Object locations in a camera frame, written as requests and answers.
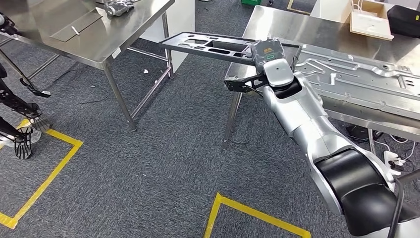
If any grey plastic-wrapped robot hand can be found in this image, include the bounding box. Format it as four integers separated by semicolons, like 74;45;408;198
104;0;135;17

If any long black plastic car part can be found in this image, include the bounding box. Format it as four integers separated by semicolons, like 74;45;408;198
158;32;302;71

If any stainless steel workbench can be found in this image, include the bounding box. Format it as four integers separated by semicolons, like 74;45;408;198
221;4;420;152

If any stainless steel table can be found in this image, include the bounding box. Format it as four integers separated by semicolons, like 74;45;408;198
0;0;175;132

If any flat grey metal plate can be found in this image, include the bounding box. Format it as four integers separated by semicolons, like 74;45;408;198
51;11;103;43

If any pale wooden box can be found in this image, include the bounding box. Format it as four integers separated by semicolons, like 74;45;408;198
349;0;394;41

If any stamped silver metal panel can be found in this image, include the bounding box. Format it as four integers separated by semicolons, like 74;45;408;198
295;44;420;120

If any black bag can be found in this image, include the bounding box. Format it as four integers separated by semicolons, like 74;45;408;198
387;4;420;30

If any white power strip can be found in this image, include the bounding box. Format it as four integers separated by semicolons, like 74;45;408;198
384;150;408;170

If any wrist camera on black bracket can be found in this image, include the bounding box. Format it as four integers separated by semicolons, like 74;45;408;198
224;72;268;93

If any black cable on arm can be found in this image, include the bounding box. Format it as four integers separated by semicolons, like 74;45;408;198
387;171;420;238

